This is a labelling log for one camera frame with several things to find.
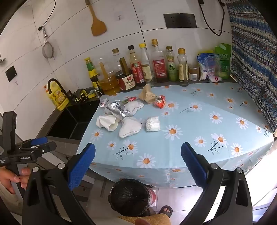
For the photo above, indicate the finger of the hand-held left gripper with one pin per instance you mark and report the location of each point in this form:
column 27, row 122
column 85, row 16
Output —
column 44, row 149
column 40, row 140

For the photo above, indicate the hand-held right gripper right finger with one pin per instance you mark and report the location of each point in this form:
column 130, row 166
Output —
column 193, row 166

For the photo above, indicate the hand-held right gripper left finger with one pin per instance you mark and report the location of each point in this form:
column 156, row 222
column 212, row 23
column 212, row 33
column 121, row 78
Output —
column 81, row 166

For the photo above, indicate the trash bin with black bag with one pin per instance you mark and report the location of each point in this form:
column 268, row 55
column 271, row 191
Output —
column 129, row 194

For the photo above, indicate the silver foil wrapper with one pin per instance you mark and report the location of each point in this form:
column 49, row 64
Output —
column 118, row 109

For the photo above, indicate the red snack wrapper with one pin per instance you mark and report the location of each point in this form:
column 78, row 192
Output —
column 159, row 102

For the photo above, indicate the brown paper bag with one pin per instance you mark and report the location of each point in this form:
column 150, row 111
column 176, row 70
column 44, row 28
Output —
column 147, row 95

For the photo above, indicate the person's left hand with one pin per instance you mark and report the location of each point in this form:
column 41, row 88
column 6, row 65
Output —
column 8, row 176

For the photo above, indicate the blue daisy print tablecloth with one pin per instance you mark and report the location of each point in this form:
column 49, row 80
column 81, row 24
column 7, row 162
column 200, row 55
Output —
column 194, row 129

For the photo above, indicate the black kitchen sink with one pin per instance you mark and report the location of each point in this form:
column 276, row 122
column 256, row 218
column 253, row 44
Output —
column 73, row 121

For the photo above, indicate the person's foot in slipper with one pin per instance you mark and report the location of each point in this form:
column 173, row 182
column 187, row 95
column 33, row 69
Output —
column 165, row 210

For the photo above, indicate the small white paper ball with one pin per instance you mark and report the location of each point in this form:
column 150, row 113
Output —
column 152, row 124

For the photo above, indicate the black yellow dish cloth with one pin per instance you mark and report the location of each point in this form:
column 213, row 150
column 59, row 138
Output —
column 80, row 97

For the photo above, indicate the white plush toy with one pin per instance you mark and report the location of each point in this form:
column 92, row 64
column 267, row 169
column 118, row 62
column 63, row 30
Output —
column 129, row 128

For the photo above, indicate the black sink faucet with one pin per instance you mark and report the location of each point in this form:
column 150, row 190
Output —
column 54, row 79

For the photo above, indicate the brown plush toy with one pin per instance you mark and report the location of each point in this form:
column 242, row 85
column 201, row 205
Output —
column 158, row 220

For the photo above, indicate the clear plastic wrapper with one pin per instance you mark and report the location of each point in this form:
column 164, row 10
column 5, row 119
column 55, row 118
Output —
column 103, row 101

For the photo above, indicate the yellow green sponge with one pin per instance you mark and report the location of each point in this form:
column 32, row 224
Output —
column 92, row 93

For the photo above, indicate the small red candy wrapper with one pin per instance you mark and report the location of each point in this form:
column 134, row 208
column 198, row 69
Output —
column 131, row 99

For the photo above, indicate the green-capped dark sauce bottle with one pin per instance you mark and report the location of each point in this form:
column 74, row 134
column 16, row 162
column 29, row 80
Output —
column 93, row 75

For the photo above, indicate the large cooking oil bottle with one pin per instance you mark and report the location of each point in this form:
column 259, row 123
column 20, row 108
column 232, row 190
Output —
column 108, row 83

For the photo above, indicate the metal mesh strainer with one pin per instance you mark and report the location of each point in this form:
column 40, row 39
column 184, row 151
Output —
column 47, row 50

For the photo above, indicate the small white pink packet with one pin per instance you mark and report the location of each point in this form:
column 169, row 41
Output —
column 214, row 78

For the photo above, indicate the small brown jar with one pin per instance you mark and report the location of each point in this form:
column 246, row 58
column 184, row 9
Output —
column 193, row 74

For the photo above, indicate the yellow-capped pale oil bottle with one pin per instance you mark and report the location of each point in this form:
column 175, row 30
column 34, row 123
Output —
column 183, row 71

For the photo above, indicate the dark sauce jug red label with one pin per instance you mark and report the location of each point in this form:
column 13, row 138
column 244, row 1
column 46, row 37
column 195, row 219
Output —
column 126, row 82

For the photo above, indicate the green label oil bottle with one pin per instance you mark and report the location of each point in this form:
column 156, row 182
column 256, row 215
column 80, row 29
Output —
column 172, row 69

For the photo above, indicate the white and blue bag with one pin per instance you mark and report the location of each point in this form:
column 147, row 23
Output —
column 206, row 67

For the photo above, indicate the gold-capped bottle red label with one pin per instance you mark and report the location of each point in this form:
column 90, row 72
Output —
column 159, row 67

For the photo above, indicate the yellow-capped clear bottle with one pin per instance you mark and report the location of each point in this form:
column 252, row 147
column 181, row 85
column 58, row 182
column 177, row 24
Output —
column 146, row 69

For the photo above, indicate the black-capped red label bottle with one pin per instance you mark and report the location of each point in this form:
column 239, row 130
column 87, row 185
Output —
column 136, row 71

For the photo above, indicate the green plastic bag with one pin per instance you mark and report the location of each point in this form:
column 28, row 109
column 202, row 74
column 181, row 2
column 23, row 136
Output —
column 224, row 60

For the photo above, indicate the clear bottle gold cap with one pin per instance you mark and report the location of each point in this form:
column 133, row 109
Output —
column 116, row 58

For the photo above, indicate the blue patterned curtain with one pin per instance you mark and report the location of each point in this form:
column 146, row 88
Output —
column 253, row 54

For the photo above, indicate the wooden spatula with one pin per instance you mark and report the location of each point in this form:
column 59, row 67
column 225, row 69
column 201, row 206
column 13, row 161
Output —
column 98, row 27

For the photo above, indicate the black wall switch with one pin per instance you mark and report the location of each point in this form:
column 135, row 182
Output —
column 11, row 74

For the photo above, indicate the black wall outlet panel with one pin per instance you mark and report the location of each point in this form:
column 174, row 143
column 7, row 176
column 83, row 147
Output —
column 179, row 21

